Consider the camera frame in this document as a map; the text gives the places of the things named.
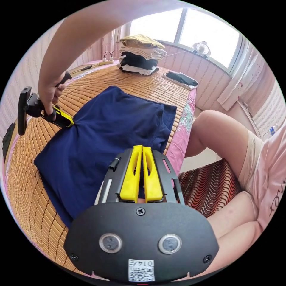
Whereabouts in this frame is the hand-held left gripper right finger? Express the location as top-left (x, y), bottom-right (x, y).
top-left (143, 146), bottom-right (163, 203)

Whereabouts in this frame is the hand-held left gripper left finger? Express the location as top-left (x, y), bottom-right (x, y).
top-left (119, 145), bottom-right (143, 203)

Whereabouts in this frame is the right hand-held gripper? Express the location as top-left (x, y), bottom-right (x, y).
top-left (26, 72), bottom-right (74, 128)

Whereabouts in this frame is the dark blue short sleeve shirt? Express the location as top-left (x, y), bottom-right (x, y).
top-left (34, 86), bottom-right (177, 228)

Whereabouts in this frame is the person's right forearm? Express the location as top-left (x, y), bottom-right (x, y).
top-left (38, 0), bottom-right (190, 90)

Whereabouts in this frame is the person's right hand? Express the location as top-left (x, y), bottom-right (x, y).
top-left (38, 74), bottom-right (67, 120)

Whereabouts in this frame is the red black wavy cushion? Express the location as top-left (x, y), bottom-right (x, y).
top-left (178, 158), bottom-right (243, 218)

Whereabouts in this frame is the white power strip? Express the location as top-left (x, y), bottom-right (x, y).
top-left (98, 51), bottom-right (122, 66)

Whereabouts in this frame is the bed with woven mat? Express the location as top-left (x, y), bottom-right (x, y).
top-left (2, 59), bottom-right (197, 280)

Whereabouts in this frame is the person's body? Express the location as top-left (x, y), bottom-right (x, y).
top-left (185, 109), bottom-right (286, 280)

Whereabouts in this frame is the pile of clothes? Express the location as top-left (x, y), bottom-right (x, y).
top-left (116, 34), bottom-right (168, 76)

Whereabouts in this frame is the black folded garment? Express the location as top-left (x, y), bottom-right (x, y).
top-left (162, 72), bottom-right (199, 90)

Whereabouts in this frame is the pink white curtain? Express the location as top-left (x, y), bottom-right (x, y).
top-left (217, 42), bottom-right (264, 111)

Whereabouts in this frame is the small white fan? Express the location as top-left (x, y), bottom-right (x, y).
top-left (192, 41), bottom-right (212, 57)

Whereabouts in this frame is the window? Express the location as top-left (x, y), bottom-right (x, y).
top-left (129, 8), bottom-right (244, 70)

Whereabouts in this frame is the black-handled tool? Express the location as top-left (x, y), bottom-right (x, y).
top-left (71, 65), bottom-right (93, 74)

